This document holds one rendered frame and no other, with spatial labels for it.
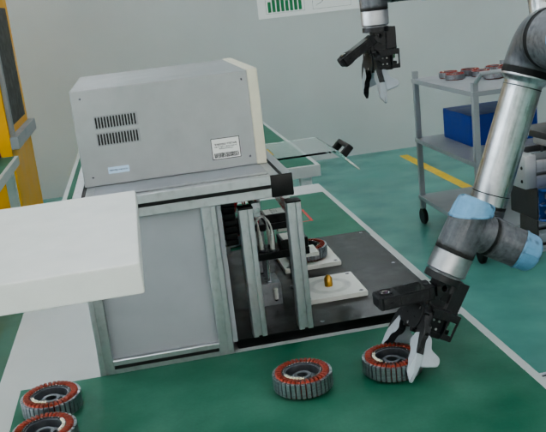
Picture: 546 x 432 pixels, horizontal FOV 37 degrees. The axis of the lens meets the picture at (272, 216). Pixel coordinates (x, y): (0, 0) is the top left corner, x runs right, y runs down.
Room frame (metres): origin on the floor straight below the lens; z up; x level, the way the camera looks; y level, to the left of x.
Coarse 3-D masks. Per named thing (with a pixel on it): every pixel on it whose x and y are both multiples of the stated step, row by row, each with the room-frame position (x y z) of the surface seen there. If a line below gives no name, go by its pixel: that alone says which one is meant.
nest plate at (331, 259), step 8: (328, 248) 2.12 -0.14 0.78; (328, 256) 2.05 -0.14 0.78; (336, 256) 2.04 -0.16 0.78; (280, 264) 2.04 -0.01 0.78; (288, 264) 2.02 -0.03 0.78; (312, 264) 2.00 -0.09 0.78; (320, 264) 1.99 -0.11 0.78; (328, 264) 2.00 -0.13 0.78; (336, 264) 2.00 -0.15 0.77; (288, 272) 1.98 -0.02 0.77
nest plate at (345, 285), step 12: (324, 276) 1.90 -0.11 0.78; (336, 276) 1.89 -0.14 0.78; (348, 276) 1.88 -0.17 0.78; (312, 288) 1.82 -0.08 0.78; (324, 288) 1.81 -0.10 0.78; (336, 288) 1.80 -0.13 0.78; (348, 288) 1.79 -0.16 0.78; (360, 288) 1.78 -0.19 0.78; (312, 300) 1.74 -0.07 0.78; (324, 300) 1.75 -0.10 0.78; (336, 300) 1.75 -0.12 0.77
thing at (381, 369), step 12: (372, 348) 1.44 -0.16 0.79; (384, 348) 1.44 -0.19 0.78; (396, 348) 1.44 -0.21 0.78; (408, 348) 1.42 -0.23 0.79; (372, 360) 1.39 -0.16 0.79; (384, 360) 1.40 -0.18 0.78; (396, 360) 1.40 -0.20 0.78; (372, 372) 1.38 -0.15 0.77; (384, 372) 1.36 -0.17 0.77; (396, 372) 1.36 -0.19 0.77
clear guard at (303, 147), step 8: (272, 144) 2.24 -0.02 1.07; (280, 144) 2.22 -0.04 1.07; (288, 144) 2.21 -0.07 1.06; (296, 144) 2.20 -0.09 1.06; (304, 144) 2.18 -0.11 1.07; (312, 144) 2.17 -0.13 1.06; (320, 144) 2.15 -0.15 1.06; (272, 152) 2.12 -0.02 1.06; (280, 152) 2.11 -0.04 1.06; (288, 152) 2.09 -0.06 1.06; (296, 152) 2.08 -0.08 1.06; (304, 152) 2.07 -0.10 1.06; (312, 152) 2.06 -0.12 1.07; (320, 152) 2.04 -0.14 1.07; (328, 152) 2.04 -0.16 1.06; (336, 152) 2.04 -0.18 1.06
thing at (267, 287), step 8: (264, 280) 1.79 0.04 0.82; (272, 280) 1.78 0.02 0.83; (264, 288) 1.77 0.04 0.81; (272, 288) 1.77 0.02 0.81; (280, 288) 1.77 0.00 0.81; (264, 296) 1.77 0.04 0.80; (272, 296) 1.77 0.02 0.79; (280, 296) 1.77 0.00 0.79; (264, 304) 1.77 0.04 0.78; (272, 304) 1.77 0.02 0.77
